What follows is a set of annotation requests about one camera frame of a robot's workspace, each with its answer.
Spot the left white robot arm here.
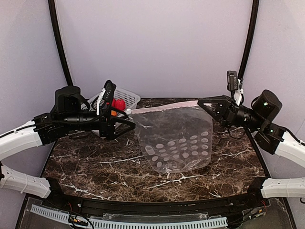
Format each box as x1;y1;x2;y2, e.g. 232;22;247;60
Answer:
0;81;135;198

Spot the black frame post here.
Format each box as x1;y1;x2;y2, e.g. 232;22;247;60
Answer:
48;0;73;86
238;0;260;80

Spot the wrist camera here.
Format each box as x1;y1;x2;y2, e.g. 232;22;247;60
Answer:
96;80;116;115
227;71;244;105

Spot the left black frame post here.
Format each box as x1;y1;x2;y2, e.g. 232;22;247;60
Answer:
48;0;73;86

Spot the right black frame post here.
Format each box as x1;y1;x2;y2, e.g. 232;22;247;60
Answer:
238;0;260;80

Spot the red toy orange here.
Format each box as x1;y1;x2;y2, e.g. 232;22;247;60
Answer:
115;99;126;111

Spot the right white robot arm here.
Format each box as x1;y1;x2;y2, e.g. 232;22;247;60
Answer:
197;90;305;200

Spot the clear dotted zip top bag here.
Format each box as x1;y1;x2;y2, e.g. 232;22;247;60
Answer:
126;100;213;174

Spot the white slotted cable duct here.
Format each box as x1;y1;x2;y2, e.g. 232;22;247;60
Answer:
30;204;228;229

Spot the white perforated plastic basket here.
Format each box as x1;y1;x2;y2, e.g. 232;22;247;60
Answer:
87;87;141;111

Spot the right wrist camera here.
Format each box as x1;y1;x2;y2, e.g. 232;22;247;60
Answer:
227;71;244;105

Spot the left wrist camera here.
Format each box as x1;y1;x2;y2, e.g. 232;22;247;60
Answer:
96;80;116;115

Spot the black front frame rail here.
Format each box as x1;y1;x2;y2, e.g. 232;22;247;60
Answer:
42;193;254;216

